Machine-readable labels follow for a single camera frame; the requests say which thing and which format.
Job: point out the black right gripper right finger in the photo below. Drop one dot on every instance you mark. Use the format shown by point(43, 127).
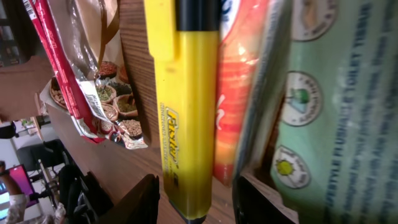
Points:
point(252, 205)

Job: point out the yellow highlighter black cap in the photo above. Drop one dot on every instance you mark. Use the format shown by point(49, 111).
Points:
point(183, 38)

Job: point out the pink computer monitor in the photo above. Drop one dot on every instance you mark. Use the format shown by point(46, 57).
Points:
point(17, 200)

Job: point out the white patterned wrapper packet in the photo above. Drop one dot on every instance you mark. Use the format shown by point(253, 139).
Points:
point(115, 114)

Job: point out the orange snack packet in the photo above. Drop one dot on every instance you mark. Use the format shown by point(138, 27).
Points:
point(241, 30)

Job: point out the red snack bar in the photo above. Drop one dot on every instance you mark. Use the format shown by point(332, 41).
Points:
point(76, 104)

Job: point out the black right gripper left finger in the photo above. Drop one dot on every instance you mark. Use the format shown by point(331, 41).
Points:
point(139, 206)

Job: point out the teal tissue packet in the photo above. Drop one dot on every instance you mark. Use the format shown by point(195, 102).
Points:
point(326, 83)

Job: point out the black office chair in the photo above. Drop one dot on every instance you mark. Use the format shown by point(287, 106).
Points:
point(78, 195)

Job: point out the brown transparent snack bag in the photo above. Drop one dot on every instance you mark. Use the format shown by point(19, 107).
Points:
point(90, 38)

